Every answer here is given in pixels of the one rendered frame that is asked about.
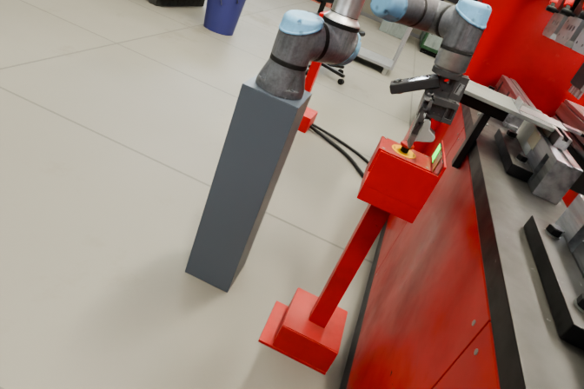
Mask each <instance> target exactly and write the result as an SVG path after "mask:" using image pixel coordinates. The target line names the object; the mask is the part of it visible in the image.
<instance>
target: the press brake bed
mask: <svg viewBox="0 0 584 389"><path fill-rule="evenodd" d="M459 104H460V106H459V108H458V110H457V111H456V113H455V117H454V119H453V121H452V123H451V125H448V124H446V123H443V122H441V123H440V125H439V127H438V128H437V130H436V131H435V140H434V141H433V142H430V143H429V144H428V146H427V147H426V149H425V151H424V152H423V154H424V155H427V156H429V157H432V155H433V153H434V152H435V150H436V148H437V147H438V145H439V143H440V141H441V140H443V144H444V152H445V159H446V167H447V168H446V169H445V171H444V173H443V174H442V176H441V178H440V180H439V181H438V182H437V184H436V186H435V188H434V189H433V191H432V193H431V194H430V196H429V197H428V199H427V201H426V202H425V204H424V205H423V207H422V209H421V210H420V212H419V214H418V215H417V216H416V218H415V220H414V222H413V223H410V222H408V221H405V220H403V219H401V218H399V217H397V216H395V215H393V214H390V215H389V217H388V218H387V220H386V222H385V223H384V225H383V227H382V230H381V234H380V237H379V240H378V244H377V248H376V251H375V257H374V260H373V264H372V267H371V270H370V274H369V277H368V284H367V286H366V290H365V294H364V297H363V301H362V306H361V310H360V313H359V317H358V320H357V323H356V327H355V333H354V336H353V339H352V343H351V347H350V349H349V353H348V359H347V363H346V365H345V369H344V373H343V376H342V382H341V385H340V389H501V387H500V381H499V374H498V367H497V361H496V355H495V348H494V336H493V329H492V323H491V317H490V310H489V304H488V291H487V285H486V279H485V272H484V266H483V259H482V253H481V241H480V235H479V228H478V221H477V215H476V208H475V197H474V190H473V183H472V177H471V170H470V164H469V158H468V154H467V155H466V157H465V159H464V160H463V162H462V163H461V166H460V167H459V168H454V167H452V160H453V159H454V157H455V155H456V153H457V152H458V150H459V148H460V147H461V145H462V144H463V142H464V141H465V139H466V133H465V126H464V120H463V113H462V106H461V103H459Z"/></svg>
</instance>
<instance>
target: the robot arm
mask: <svg viewBox="0 0 584 389"><path fill-rule="evenodd" d="M364 2H365V0H334V2H333V5H332V8H331V10H330V11H328V12H326V13H324V15H323V17H320V16H318V15H316V14H314V13H311V12H307V11H304V10H288V11H287V12H286V13H285V14H284V15H283V18H282V21H281V22H280V24H279V30H278V32H277V35H276V38H275V42H274V45H273V48H272V50H271V53H270V56H269V59H268V61H267V62H266V63H265V64H264V66H263V67H262V69H261V70H260V71H259V73H258V75H257V77H256V80H255V82H256V84H257V85H258V86H259V87H260V88H261V89H263V90H264V91H266V92H268V93H270V94H271V95H273V96H278V97H281V98H283V99H288V100H300V99H302V96H303V94H304V90H305V74H306V70H307V67H308V66H309V61H312V62H318V63H326V64H329V65H333V66H336V65H338V66H343V65H347V64H349V63H351V62H352V61H353V60H354V59H355V58H356V56H357V55H358V53H359V51H360V48H361V44H362V43H361V42H360V41H361V36H360V34H359V33H358V31H359V29H360V25H359V23H358V17H359V15H360V13H361V11H362V7H363V5H364ZM370 8H371V10H372V12H373V13H374V15H375V16H378V17H379V18H382V19H383V20H385V21H387V22H391V23H399V24H402V25H405V26H408V27H410V28H414V29H417V30H422V31H426V32H428V33H430V34H433V35H435V36H438V37H441V38H443V40H442V42H441V47H440V48H439V51H438V53H437V55H436V58H435V61H434V66H433V68H432V71H433V72H434V73H435V74H431V75H425V76H416V77H410V78H405V79H395V80H394V81H391V83H390V85H389V89H390V93H391V94H392V95H393V94H402V93H405V92H411V91H416V90H423V89H424V93H423V95H422V98H421V100H420V103H419V106H418V111H417V113H416V116H415V119H414V122H413V125H412V128H411V129H410V132H409V135H408V139H407V143H408V148H411V147H412V146H413V144H414V142H433V141H434V140H435V131H434V130H433V129H431V128H430V126H431V118H433V119H434V120H435V121H438V122H443V123H446V124H448V125H451V123H452V121H453V119H454V117H455V113H456V111H457V110H458V108H459V106H460V104H459V102H460V100H461V98H462V95H463V93H464V91H465V89H466V87H467V85H468V82H469V80H470V79H469V78H468V76H465V75H463V73H466V70H467V68H468V65H469V63H470V61H471V59H472V57H473V54H474V52H475V49H476V47H477V45H478V43H479V41H480V39H481V36H482V33H483V31H484V30H485V29H486V28H487V22H488V19H489V17H490V14H491V12H492V8H491V7H490V5H488V4H485V3H480V2H476V1H474V0H459V2H458V4H457V5H454V4H451V3H446V2H443V1H441V0H371V4H370ZM445 79H448V81H447V82H444V80H445Z"/></svg>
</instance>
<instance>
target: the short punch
mask: <svg viewBox="0 0 584 389"><path fill-rule="evenodd" d="M570 83H571V84H573V85H572V86H571V87H570V89H569V90H568V92H570V93H571V94H572V95H573V96H575V97H576V98H577V99H578V100H579V99H580V98H581V96H582V95H583V93H584V63H583V64H582V65H581V67H580V68H579V69H578V71H577V72H576V74H575V75H574V77H573V79H572V80H571V81H570Z"/></svg>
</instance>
